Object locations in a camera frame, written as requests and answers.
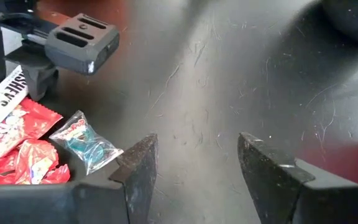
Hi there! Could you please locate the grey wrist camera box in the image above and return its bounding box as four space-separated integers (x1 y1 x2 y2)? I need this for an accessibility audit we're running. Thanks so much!
44 12 121 76

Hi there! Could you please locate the white blue Hershey's bar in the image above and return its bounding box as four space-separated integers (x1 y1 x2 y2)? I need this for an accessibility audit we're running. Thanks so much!
0 64 30 135

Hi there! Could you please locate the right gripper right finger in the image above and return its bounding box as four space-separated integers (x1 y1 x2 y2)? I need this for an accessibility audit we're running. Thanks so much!
237 132 358 224

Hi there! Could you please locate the red Skittles candy pack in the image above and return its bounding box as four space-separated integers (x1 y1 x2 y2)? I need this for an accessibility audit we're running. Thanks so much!
0 97 64 167
0 139 71 186

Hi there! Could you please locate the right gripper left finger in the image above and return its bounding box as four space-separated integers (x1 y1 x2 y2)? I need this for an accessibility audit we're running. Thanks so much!
0 134 159 224

